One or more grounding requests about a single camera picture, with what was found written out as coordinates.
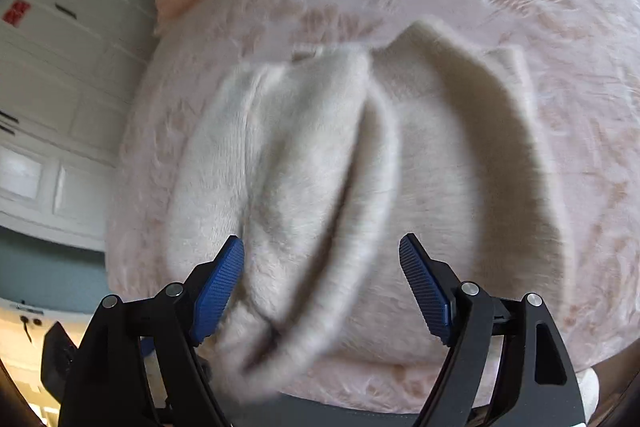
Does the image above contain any cream knit sweater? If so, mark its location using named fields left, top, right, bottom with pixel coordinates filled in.
left=165, top=20, right=575, bottom=401

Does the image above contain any white drawer cabinet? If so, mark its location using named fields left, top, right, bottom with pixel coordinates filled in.
left=1, top=0, right=156, bottom=251

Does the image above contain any pink floral bedspread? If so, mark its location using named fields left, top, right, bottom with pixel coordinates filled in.
left=105, top=0, right=639, bottom=413

